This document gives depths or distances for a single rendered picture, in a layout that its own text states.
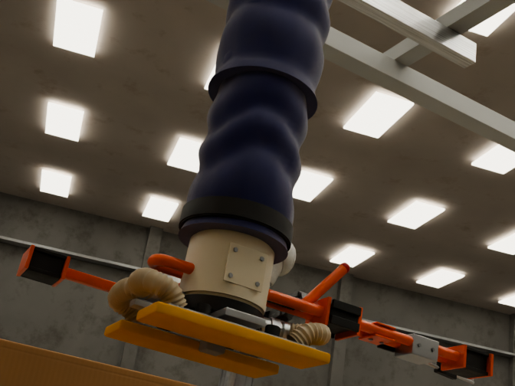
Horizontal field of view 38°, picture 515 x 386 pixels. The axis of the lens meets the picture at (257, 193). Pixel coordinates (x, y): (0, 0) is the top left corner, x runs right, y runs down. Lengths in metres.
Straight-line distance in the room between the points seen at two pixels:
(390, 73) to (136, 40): 7.11
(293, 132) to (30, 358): 0.72
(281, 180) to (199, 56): 9.58
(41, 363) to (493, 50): 9.43
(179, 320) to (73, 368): 0.22
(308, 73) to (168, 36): 9.18
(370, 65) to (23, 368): 3.35
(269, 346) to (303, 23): 0.70
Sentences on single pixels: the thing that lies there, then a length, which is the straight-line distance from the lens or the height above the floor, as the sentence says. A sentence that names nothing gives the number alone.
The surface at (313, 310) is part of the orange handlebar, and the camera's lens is 1.52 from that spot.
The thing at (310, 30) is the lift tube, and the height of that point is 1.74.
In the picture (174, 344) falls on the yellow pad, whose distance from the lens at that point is 1.46.
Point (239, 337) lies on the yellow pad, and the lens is 1.31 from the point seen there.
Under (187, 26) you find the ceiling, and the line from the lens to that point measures 10.47.
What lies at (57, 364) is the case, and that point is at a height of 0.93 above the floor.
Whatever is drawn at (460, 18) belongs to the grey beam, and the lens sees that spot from 4.06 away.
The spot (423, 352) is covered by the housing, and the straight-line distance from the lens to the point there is 1.66.
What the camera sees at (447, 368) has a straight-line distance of 1.75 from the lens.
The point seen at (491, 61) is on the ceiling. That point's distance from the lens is 10.49.
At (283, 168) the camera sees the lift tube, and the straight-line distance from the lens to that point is 1.49.
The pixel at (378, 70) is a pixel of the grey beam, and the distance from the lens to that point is 4.25.
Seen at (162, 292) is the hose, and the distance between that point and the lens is 1.30.
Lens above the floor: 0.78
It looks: 23 degrees up
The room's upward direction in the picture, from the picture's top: 9 degrees clockwise
